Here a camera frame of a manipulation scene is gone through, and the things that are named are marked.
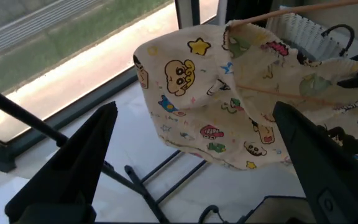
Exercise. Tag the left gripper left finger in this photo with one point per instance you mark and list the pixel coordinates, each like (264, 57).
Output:
(67, 174)

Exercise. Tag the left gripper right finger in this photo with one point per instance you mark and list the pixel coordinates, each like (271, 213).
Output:
(331, 174)

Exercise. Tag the pink clothes hanger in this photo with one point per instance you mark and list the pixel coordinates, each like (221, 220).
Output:
(291, 11)

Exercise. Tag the cream printed garment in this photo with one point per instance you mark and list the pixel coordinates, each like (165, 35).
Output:
(197, 102)

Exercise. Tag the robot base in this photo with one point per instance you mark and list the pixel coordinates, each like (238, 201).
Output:
(275, 211)

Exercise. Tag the white laundry basket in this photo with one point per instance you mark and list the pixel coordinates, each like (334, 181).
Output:
(297, 34)

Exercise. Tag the black clothes rack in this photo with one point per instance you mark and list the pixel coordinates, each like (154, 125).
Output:
(17, 112)

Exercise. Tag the window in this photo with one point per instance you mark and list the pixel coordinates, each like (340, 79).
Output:
(73, 110)

